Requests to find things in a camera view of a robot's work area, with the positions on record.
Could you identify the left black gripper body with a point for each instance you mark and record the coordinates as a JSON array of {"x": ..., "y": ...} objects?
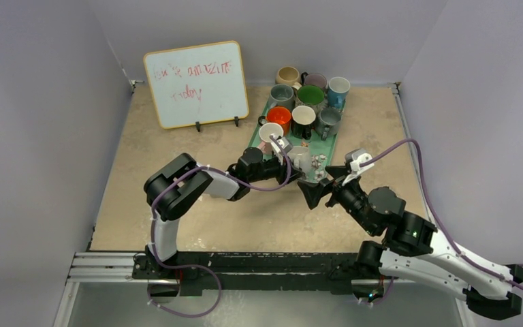
[{"x": 270, "y": 168}]

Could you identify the green floral tray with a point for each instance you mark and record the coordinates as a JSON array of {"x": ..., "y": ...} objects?
[{"x": 321, "y": 150}]

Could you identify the grey mug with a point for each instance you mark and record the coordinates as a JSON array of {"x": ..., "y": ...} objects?
[{"x": 281, "y": 95}]

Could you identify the grey-blue upside-down mug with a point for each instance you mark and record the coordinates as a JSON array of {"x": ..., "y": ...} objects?
[{"x": 328, "y": 123}]

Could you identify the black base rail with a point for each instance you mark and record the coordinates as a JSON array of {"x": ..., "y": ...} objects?
[{"x": 190, "y": 273}]

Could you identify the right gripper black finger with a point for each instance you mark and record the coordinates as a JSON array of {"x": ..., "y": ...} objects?
[
  {"x": 314, "y": 192},
  {"x": 338, "y": 171}
]

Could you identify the mauve purple mug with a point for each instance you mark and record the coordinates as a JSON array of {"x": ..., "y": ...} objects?
[{"x": 314, "y": 79}]

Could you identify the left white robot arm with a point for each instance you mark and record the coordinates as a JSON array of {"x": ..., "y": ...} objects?
[{"x": 175, "y": 188}]

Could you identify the cream white mug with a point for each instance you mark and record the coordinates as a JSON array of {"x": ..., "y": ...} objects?
[{"x": 309, "y": 95}]

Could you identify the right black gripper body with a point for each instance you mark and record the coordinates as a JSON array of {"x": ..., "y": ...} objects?
[{"x": 329, "y": 193}]

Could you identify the pink faceted mug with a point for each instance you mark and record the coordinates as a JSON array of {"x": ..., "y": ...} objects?
[{"x": 265, "y": 132}]

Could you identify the black mug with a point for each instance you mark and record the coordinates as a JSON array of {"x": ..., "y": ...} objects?
[{"x": 302, "y": 120}]

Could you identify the beige brown mug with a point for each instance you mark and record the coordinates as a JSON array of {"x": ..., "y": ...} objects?
[{"x": 288, "y": 75}]

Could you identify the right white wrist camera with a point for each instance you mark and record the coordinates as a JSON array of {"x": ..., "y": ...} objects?
[{"x": 357, "y": 162}]

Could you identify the orange mug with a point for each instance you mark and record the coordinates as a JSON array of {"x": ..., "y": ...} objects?
[{"x": 278, "y": 114}]

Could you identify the white speckled mug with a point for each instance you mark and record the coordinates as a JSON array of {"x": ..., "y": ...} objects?
[{"x": 300, "y": 158}]

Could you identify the white whiteboard yellow frame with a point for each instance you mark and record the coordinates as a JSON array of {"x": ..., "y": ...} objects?
[{"x": 197, "y": 85}]

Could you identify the blue teal mug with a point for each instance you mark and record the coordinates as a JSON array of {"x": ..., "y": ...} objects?
[{"x": 338, "y": 88}]

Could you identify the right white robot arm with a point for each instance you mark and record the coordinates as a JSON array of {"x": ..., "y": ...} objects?
[{"x": 415, "y": 249}]

